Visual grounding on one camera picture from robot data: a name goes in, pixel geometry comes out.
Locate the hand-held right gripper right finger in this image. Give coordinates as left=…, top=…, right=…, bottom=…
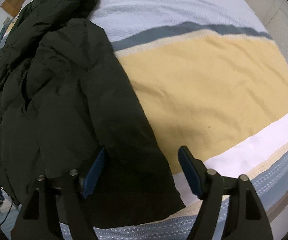
left=178, top=145, right=275, bottom=240

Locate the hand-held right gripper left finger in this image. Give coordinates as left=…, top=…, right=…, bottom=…
left=11, top=147, right=107, bottom=240

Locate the black puffer coat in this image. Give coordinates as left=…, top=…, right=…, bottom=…
left=0, top=0, right=186, bottom=229

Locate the striped bed blanket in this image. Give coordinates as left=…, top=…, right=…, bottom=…
left=0, top=0, right=288, bottom=240

